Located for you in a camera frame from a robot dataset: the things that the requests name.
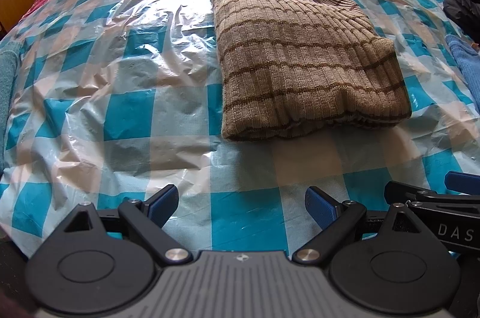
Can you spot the teal towel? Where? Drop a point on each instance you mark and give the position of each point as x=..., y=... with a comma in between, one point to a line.
x=9, y=67

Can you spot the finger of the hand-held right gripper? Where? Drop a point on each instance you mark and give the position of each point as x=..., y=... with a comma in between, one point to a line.
x=412, y=194
x=465, y=182

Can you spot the blue towel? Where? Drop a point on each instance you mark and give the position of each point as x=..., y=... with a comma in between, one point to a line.
x=467, y=78

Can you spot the brown striped ribbed sweater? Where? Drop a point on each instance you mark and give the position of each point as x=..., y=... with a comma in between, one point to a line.
x=300, y=70

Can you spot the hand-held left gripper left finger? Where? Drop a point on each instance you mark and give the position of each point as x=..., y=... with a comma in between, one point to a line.
x=165, y=200

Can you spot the blue checkered plastic sheet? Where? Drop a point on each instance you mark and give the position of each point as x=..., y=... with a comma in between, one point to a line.
x=112, y=97

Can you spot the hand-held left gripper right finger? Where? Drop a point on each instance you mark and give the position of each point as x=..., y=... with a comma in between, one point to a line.
x=318, y=207

